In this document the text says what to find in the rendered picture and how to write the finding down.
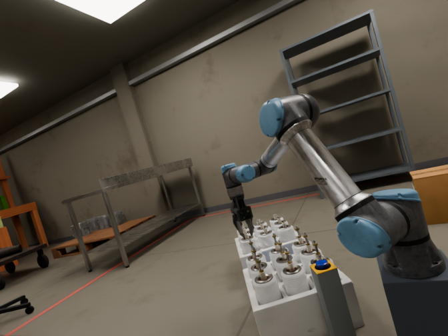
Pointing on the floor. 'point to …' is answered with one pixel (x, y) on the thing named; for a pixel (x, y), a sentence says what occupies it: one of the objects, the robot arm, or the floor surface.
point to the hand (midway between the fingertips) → (247, 234)
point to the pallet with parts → (97, 233)
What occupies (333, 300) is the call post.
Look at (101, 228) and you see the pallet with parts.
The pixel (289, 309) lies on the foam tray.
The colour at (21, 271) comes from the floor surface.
